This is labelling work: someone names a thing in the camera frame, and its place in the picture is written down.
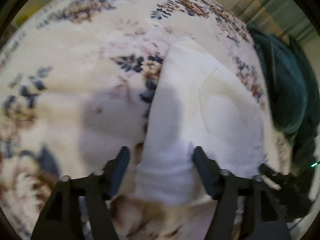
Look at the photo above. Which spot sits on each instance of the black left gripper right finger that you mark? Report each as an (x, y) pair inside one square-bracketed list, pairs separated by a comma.
[(261, 218)]

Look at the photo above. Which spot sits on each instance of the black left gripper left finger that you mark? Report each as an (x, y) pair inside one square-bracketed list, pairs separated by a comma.
[(61, 216)]

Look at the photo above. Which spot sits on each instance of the white pants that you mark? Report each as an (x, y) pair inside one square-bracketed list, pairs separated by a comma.
[(197, 102)]

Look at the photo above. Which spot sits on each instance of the dark green velvet cloth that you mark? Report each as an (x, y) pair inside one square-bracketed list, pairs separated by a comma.
[(293, 92)]

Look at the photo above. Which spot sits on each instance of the floral fleece blanket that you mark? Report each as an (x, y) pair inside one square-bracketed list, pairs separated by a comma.
[(77, 81)]

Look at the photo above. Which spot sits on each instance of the striped curtain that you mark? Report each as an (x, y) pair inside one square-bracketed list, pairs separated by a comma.
[(282, 18)]

